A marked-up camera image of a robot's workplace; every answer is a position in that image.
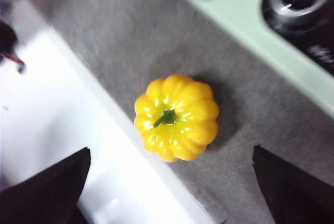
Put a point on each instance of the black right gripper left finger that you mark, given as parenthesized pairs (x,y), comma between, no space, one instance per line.
(44,195)

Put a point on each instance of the yellow toy pumpkin green stem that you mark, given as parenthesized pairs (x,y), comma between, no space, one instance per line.
(182,135)

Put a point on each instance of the mint green breakfast machine base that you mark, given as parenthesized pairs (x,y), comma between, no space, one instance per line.
(248,25)

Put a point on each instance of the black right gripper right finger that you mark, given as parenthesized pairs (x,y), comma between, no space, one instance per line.
(297,195)

